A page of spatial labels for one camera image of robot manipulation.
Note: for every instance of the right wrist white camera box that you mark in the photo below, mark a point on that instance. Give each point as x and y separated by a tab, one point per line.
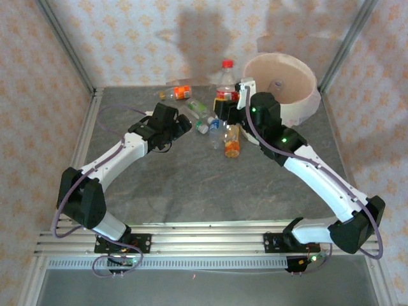
247	85

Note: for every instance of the aluminium table side rail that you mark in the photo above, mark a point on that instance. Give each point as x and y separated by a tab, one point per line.
90	108
335	143

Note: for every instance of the aluminium frame leg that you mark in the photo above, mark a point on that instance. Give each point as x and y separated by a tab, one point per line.
384	287
32	287

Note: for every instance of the clear bottle green label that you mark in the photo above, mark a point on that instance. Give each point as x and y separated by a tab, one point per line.
195	106

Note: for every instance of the black controller board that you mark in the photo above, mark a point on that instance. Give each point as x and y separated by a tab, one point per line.
298	264
122	262

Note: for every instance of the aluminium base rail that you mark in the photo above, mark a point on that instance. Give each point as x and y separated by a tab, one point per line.
207	239

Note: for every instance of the white plastic bucket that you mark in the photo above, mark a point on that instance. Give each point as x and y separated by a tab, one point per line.
287	73

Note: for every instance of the orange juice bottle yellow label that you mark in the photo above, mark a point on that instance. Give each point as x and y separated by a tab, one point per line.
232	146

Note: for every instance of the orange label bottle brown cap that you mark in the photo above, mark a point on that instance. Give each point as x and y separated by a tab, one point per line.
182	92

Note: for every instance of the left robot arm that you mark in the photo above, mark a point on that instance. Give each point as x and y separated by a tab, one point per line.
111	159

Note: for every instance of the aluminium frame post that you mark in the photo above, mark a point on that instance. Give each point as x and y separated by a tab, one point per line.
345	48
68	48

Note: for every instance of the blue label water bottle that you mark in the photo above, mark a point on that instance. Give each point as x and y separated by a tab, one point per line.
215	125

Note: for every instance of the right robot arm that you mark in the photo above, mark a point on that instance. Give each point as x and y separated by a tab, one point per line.
322	185

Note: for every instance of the red label cola bottle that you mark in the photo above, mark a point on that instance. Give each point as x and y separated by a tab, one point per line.
227	79

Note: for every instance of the clear bottle purple label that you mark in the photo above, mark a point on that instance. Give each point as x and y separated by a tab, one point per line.
276	85

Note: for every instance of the clear bottle white cap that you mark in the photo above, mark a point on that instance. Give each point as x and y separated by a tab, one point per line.
201	127

